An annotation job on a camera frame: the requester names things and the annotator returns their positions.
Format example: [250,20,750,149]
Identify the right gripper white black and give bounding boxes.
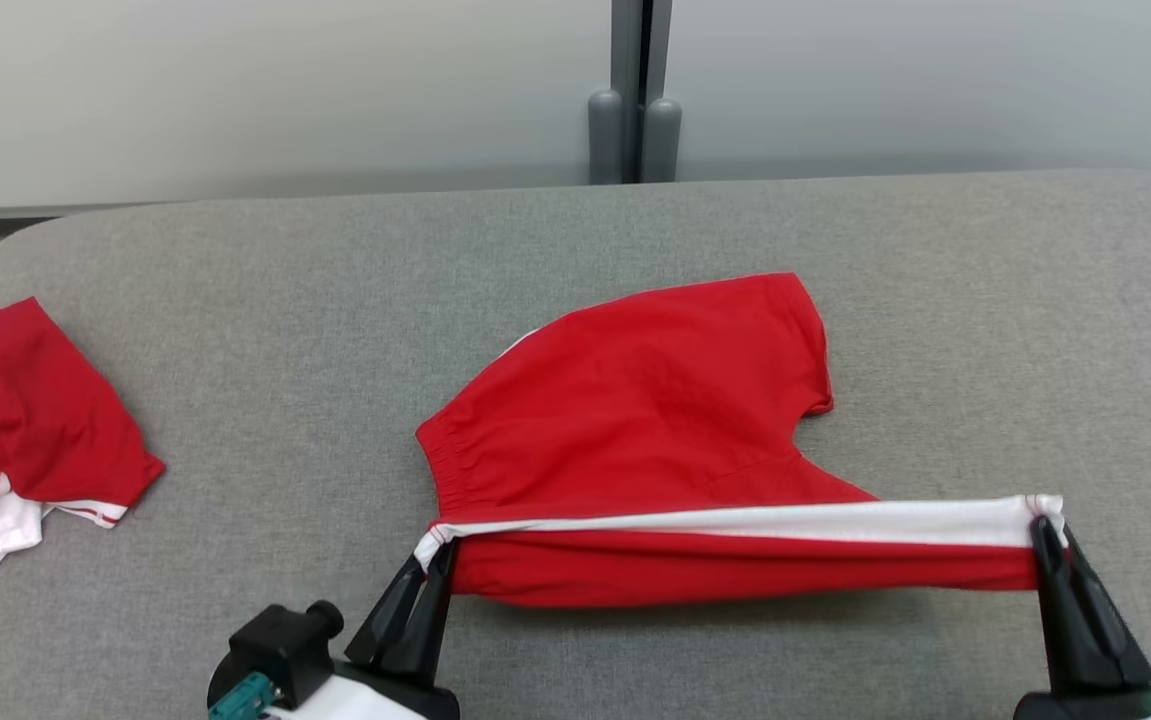
[1013,516,1151,720]

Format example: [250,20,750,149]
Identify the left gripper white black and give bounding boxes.
[270,540,462,720]

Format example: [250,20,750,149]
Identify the red and white shirt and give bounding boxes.
[413,272,1069,609]

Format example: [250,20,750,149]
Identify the red jersey shirt white trim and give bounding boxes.
[0,297,166,607]

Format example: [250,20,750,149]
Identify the black cable with teal plug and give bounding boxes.
[208,672,278,720]

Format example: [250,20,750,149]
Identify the grey cylindrical post foot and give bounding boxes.
[641,97,683,184]
[588,88,626,186]

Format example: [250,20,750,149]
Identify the grey floor rail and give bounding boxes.
[0,203,171,223]

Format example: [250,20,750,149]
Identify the grey partition post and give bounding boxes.
[610,0,674,184]

